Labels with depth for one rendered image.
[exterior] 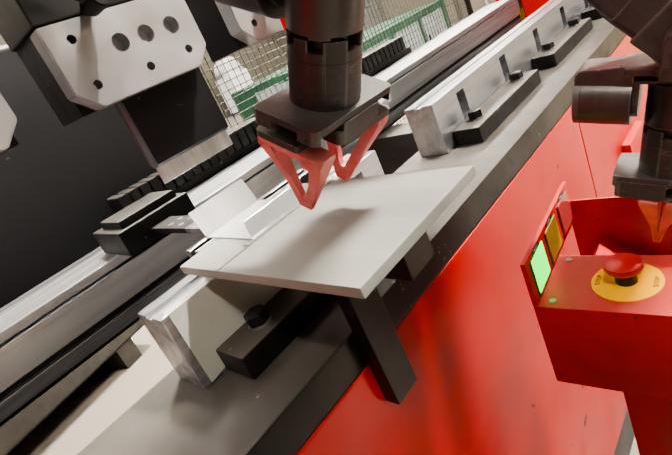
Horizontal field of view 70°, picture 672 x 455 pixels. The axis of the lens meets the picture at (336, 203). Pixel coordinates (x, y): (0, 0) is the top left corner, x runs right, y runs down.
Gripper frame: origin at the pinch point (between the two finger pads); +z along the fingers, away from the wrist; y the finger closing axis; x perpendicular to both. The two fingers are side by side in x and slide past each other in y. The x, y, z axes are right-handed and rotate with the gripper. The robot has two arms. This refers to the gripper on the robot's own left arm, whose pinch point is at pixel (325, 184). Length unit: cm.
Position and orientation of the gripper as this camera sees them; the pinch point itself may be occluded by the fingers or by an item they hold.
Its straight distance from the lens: 44.4
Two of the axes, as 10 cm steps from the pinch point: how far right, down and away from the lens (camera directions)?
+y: -6.1, 5.0, -6.1
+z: -0.1, 7.7, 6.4
